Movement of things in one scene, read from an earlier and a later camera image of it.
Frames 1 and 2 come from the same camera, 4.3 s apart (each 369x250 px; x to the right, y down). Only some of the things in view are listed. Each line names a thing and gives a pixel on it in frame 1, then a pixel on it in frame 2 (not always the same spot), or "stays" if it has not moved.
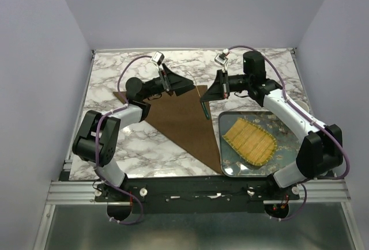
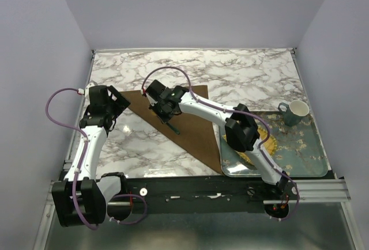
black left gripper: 172,82 -> 120,103
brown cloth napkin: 183,118 stays
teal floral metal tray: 254,144 stays
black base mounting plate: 195,194 stays
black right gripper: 220,88 -> 164,119
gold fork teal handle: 204,107 -> 173,128
